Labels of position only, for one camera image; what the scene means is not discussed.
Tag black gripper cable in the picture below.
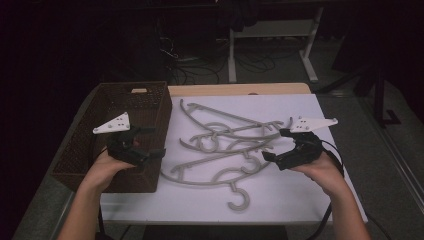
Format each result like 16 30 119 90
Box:
96 205 106 240
305 139 346 240

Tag person's right hand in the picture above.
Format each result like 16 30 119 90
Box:
289 151 348 198

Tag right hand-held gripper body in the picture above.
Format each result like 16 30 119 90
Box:
279 116 339 172

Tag black metal stand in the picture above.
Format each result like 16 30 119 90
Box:
314 63 403 128

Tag dark cloth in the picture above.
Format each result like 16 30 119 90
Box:
218 0 261 33

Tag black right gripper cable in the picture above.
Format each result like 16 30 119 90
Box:
305 139 346 240

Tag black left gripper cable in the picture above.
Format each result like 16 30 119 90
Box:
96 205 106 240

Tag brown woven basket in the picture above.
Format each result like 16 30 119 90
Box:
50 81 173 194

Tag person's left hand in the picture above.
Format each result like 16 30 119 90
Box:
82 150 136 194

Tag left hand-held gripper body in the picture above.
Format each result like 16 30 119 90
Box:
92 112 152 167

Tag white metal table frame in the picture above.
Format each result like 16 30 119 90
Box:
227 6 325 84

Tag black cables on floor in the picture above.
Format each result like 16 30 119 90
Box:
155 19 301 85

